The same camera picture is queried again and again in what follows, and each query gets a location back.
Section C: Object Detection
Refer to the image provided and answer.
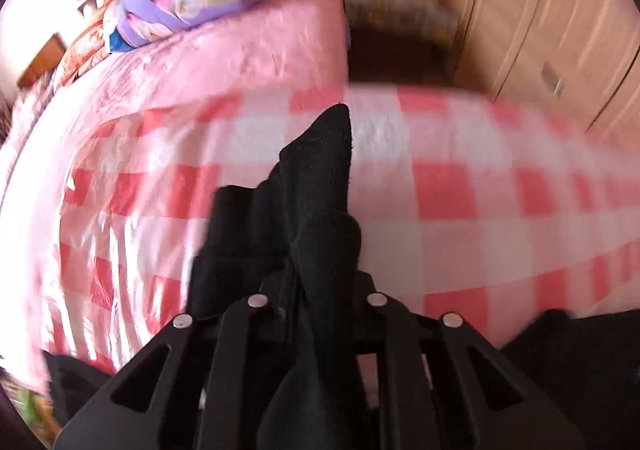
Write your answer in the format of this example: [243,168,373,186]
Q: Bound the black pants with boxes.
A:
[44,102,640,450]

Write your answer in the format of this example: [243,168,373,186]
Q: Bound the beige wooden wardrobe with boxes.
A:
[452,0,639,129]

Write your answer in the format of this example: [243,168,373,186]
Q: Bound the pink floral quilt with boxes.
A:
[1,0,348,222]

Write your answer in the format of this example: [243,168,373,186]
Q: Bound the red white checkered sheet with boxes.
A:
[36,86,639,371]

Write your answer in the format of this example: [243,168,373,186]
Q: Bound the cluttered bedside table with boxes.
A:
[344,0,459,49]

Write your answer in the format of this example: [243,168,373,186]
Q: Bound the orange patterned pillow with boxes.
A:
[51,0,115,92]

